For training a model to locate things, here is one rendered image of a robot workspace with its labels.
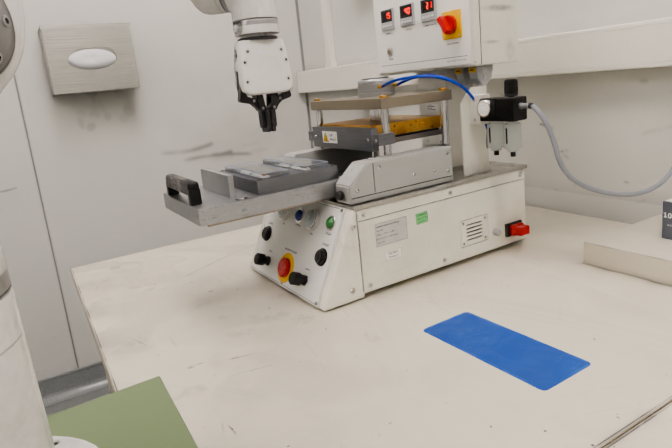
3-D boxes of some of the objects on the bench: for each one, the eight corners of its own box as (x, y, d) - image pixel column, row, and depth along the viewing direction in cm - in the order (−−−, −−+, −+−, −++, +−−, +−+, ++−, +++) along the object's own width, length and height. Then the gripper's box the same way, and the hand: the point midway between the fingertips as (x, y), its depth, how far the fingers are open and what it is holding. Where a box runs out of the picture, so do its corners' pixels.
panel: (252, 268, 123) (274, 189, 123) (318, 308, 98) (346, 208, 98) (244, 267, 122) (267, 187, 122) (309, 306, 96) (337, 205, 97)
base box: (426, 218, 151) (422, 157, 148) (539, 245, 120) (538, 169, 116) (249, 268, 125) (239, 195, 121) (335, 320, 93) (324, 223, 90)
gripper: (284, 33, 107) (295, 126, 111) (211, 37, 100) (225, 136, 104) (301, 28, 101) (312, 126, 105) (225, 32, 94) (240, 137, 98)
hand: (268, 121), depth 104 cm, fingers closed
